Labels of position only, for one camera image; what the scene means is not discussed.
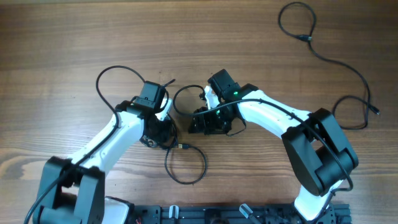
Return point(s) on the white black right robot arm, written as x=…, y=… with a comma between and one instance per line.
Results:
x=318, y=150

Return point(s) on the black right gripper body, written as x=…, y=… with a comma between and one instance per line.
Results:
x=203, y=122

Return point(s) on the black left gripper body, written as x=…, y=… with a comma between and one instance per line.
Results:
x=158, y=134

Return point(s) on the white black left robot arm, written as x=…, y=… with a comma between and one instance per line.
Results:
x=71, y=190

